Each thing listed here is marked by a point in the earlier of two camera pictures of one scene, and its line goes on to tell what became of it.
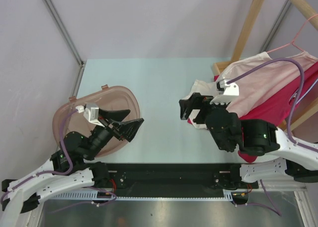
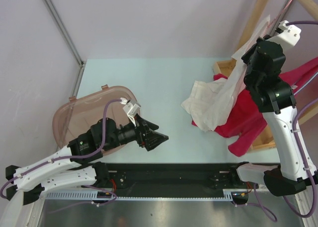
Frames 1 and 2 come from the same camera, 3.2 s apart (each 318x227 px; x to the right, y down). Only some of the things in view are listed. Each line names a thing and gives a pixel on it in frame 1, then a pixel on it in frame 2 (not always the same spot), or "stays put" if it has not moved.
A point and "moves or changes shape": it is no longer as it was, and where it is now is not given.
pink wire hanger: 297,36 -> 282,10
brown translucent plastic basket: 106,99 stays put
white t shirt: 259,78 moves or changes shape
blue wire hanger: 304,95 -> 294,93
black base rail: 175,177 stays put
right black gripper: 197,101 -> 259,38
